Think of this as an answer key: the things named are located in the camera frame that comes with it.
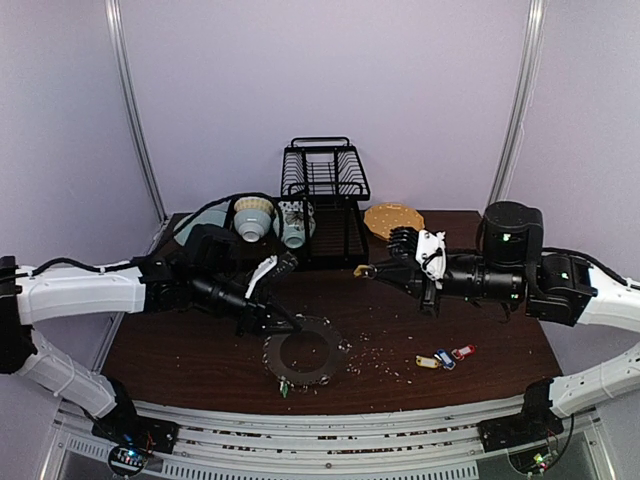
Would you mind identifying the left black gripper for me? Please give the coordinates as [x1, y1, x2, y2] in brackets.
[191, 268, 302, 338]

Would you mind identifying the grey perforated keyring disc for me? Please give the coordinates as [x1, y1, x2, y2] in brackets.
[262, 315, 349, 388]

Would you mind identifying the yellow key tag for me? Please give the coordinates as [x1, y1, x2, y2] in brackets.
[353, 265, 377, 279]
[415, 355, 440, 369]

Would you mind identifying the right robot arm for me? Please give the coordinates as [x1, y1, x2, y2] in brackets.
[354, 201, 639, 452]

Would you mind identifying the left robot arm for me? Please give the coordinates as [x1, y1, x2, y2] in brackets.
[1, 224, 301, 453]

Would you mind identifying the yellow dotted plate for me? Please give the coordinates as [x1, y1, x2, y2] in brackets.
[364, 202, 425, 241]

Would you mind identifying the light blue floral bowl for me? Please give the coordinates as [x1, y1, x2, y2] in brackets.
[282, 212, 316, 249]

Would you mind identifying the red key tag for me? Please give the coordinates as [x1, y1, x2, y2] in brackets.
[451, 344, 476, 361]

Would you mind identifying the blue key tag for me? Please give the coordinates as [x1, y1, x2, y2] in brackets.
[434, 349, 456, 370]

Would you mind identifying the light blue ribbed bowl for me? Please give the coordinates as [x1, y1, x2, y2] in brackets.
[234, 209, 272, 243]

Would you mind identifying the dotted white bowl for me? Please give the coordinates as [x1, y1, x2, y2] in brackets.
[279, 200, 314, 216]

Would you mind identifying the light blue plate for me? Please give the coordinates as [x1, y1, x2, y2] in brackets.
[173, 208, 233, 247]

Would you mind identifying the cream patterned bowl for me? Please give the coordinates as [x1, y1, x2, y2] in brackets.
[233, 195, 274, 216]

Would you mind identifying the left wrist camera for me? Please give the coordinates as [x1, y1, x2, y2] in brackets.
[244, 252, 298, 299]

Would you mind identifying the black wire dish rack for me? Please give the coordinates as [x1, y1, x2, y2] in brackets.
[227, 136, 372, 277]

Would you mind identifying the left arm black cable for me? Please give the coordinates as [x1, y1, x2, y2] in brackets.
[14, 190, 286, 276]

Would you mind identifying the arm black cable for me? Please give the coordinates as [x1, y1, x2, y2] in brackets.
[539, 244, 640, 291]
[14, 190, 286, 276]

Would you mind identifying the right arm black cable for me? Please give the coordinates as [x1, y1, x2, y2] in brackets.
[539, 244, 640, 291]

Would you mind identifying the right aluminium frame post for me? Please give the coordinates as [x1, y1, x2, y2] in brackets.
[487, 0, 548, 204]

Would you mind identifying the aluminium frame post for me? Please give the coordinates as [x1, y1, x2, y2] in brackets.
[105, 0, 168, 223]
[487, 0, 548, 204]

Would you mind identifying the left aluminium frame post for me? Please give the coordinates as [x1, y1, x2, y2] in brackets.
[105, 0, 168, 223]

